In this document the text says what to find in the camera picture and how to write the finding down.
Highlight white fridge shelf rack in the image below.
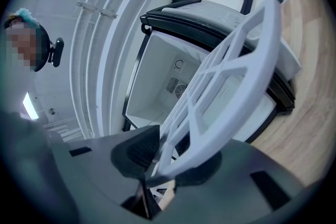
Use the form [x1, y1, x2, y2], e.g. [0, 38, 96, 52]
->
[148, 0, 283, 187]

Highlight light wooden table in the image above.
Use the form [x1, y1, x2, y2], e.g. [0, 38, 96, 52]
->
[249, 0, 336, 187]

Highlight ceiling strip light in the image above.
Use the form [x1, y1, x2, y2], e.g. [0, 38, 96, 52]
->
[22, 91, 40, 121]

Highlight white ceiling pipe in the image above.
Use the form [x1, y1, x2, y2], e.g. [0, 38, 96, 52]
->
[68, 0, 124, 140]
[83, 0, 148, 140]
[96, 0, 171, 137]

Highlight teal hair cover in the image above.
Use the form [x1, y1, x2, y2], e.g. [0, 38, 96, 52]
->
[15, 7, 37, 25]

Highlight black head camera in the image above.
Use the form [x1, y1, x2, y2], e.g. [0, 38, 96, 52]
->
[39, 25, 65, 73]

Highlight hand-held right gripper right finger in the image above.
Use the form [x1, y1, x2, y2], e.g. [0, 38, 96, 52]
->
[159, 138, 313, 224]

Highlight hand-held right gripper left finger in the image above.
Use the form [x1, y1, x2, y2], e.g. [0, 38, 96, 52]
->
[67, 124, 161, 219]

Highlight round fan grille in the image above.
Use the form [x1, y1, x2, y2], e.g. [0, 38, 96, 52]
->
[174, 84, 188, 99]

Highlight person's head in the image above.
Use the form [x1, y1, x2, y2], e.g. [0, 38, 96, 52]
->
[4, 14, 50, 73]

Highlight white pipe bracket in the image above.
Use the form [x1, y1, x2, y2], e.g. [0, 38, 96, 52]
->
[76, 0, 119, 19]

